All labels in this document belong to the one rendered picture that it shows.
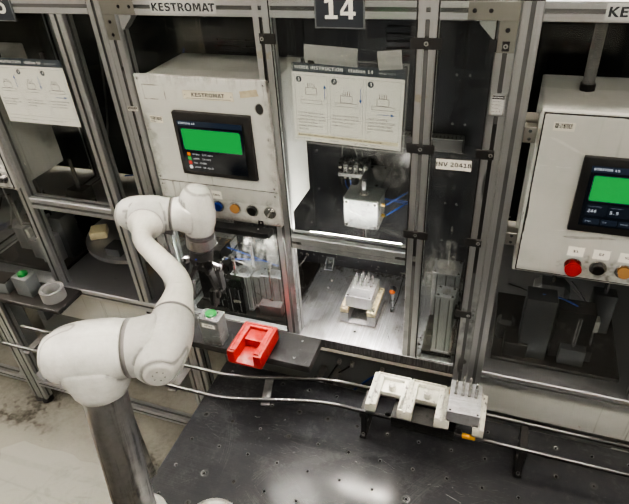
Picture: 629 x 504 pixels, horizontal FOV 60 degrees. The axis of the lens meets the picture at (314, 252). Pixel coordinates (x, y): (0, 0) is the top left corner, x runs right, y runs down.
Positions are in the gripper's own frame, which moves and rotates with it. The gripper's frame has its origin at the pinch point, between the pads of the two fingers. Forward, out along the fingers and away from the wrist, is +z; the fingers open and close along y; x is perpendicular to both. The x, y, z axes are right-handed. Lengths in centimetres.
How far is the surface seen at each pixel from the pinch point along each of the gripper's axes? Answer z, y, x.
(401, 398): 17, -71, 6
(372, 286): 2, -52, -29
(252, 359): 18.4, -19.4, 5.2
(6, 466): 125, 105, 18
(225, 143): -54, -7, -6
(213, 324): 10.6, -3.4, 1.6
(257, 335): 15.0, -17.9, -3.0
